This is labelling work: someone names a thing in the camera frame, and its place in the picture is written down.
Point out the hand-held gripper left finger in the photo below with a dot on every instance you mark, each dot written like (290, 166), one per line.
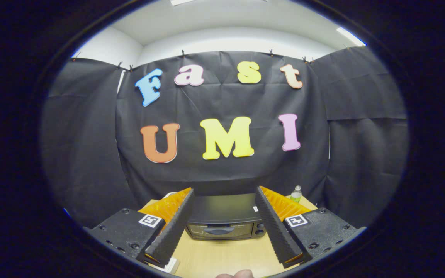
(174, 227)

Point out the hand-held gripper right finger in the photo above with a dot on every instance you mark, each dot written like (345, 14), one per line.
(276, 227)

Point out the black toaster oven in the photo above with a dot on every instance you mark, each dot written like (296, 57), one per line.
(222, 206)

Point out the white pop-up toaster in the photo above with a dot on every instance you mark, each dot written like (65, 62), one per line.
(170, 194)

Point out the white food dish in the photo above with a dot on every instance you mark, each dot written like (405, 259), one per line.
(171, 265)

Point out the green label plastic bottle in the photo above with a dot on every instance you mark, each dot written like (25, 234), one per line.
(296, 195)

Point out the ceiling light panel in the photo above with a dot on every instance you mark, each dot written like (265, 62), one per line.
(184, 2)
(350, 36)

